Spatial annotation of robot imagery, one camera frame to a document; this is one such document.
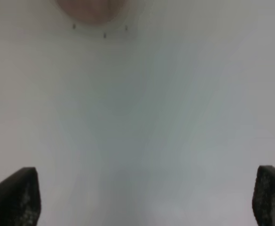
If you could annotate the pink peach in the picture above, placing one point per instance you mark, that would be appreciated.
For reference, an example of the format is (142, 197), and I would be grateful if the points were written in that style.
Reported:
(93, 12)

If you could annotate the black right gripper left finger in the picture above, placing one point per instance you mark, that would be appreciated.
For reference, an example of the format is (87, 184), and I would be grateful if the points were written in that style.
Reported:
(20, 201)

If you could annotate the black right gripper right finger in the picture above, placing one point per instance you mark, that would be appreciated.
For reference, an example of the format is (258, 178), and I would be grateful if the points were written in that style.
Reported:
(263, 200)

